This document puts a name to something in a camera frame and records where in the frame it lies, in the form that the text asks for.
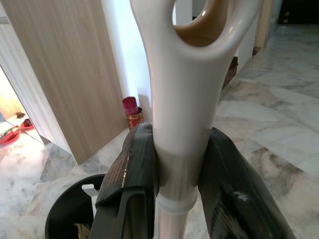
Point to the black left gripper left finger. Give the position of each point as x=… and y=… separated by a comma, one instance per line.
x=129, y=179

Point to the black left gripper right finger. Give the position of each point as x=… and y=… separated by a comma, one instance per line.
x=231, y=194

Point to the red and gold container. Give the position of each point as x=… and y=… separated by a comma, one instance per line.
x=133, y=112

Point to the brown cardboard piece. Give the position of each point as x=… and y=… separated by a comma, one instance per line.
x=81, y=232

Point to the black plastic bucket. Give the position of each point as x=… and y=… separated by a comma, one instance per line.
x=62, y=206

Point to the red plate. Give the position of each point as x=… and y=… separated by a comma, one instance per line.
x=10, y=136
x=26, y=123

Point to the light wooden cabinet panel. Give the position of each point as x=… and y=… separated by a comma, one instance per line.
x=67, y=74

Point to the dark brown wooden cabinet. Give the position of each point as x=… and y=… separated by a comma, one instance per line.
x=231, y=72

